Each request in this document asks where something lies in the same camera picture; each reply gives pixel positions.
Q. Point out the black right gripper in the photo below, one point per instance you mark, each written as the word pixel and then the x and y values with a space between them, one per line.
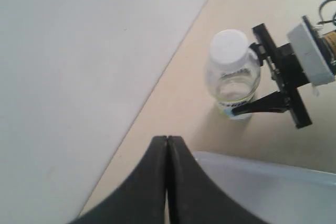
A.
pixel 287 72

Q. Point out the white plastic tray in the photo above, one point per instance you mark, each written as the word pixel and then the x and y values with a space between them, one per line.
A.
pixel 276 193

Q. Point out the clear plastic drink bottle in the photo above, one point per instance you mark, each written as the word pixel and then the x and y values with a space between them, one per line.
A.
pixel 232 88

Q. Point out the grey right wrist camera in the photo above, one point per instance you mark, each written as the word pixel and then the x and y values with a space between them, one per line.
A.
pixel 312 52

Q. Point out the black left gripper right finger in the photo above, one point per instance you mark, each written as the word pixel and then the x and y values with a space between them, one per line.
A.
pixel 192 196

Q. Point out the white bottle cap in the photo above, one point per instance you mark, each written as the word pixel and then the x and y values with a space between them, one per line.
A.
pixel 228 49

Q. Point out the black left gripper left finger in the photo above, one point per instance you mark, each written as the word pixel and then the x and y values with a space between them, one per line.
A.
pixel 141 196

